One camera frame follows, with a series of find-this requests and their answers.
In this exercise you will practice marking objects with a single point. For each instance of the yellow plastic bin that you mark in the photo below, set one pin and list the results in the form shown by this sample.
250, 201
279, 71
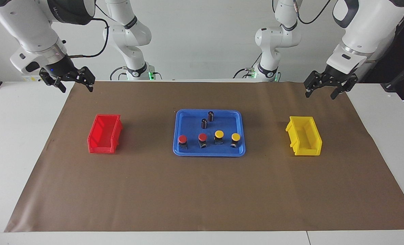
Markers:
307, 151

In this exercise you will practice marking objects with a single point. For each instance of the white box with yellow label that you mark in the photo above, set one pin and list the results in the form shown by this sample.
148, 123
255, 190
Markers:
31, 79

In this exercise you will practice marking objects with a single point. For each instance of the blue plastic tray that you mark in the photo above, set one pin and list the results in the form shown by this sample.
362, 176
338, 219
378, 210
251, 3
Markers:
191, 149

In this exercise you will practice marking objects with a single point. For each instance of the black cylinder switch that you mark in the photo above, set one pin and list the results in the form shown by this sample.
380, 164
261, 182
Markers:
204, 124
210, 116

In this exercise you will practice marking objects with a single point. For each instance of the brown paper mat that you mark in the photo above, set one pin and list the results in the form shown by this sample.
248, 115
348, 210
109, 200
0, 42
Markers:
202, 194

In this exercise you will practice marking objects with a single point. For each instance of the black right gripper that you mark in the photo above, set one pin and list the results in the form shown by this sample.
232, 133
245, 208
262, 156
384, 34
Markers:
60, 66

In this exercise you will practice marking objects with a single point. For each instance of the red plastic bin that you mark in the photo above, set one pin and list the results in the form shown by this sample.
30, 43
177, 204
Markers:
101, 149

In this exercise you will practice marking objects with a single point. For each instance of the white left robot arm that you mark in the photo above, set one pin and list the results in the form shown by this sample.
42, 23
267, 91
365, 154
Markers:
365, 30

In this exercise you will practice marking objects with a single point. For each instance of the black stand pole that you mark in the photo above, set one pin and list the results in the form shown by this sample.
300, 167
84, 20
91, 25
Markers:
394, 84

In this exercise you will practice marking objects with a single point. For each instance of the red push button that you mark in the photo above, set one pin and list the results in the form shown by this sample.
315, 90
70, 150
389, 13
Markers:
202, 136
182, 139

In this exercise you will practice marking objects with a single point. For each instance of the yellow push button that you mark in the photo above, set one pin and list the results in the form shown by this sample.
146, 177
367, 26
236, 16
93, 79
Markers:
219, 134
236, 136

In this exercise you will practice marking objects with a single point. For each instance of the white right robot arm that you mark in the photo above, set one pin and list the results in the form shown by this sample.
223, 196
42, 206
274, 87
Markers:
28, 27

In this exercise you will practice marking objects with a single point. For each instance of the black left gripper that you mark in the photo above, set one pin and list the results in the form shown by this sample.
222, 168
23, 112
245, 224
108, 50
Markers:
334, 76

